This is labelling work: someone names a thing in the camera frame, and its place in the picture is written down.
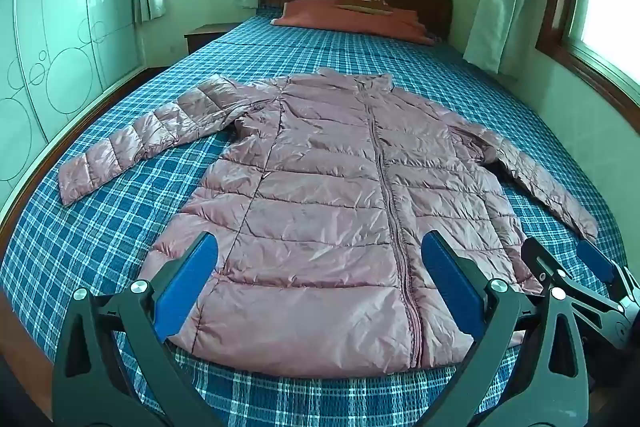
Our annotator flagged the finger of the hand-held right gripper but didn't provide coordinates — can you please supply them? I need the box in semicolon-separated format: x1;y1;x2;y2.
521;236;638;350
576;238;640;308

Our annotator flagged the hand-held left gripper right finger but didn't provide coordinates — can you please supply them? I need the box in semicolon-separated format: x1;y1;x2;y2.
421;229;594;427

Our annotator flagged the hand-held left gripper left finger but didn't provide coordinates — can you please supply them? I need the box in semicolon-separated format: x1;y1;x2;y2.
52;231;224;427

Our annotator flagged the pink puffer jacket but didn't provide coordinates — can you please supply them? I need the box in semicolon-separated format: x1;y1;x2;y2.
57;67;599;378

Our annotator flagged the bed with blue plaid sheet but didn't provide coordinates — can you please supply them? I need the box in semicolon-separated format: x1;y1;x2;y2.
0;4;632;427

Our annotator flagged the wooden nightstand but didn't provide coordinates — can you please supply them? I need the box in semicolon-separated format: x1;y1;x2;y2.
183;23;242;56

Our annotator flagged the wardrobe with patterned glass doors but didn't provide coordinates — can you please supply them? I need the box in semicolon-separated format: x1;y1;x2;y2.
0;0;147;208

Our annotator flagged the small brown patterned cushion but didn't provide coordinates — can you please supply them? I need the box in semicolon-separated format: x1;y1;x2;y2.
335;0;394;15

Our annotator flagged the orange pillow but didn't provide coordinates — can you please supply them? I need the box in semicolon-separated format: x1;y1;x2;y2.
270;0;437;46

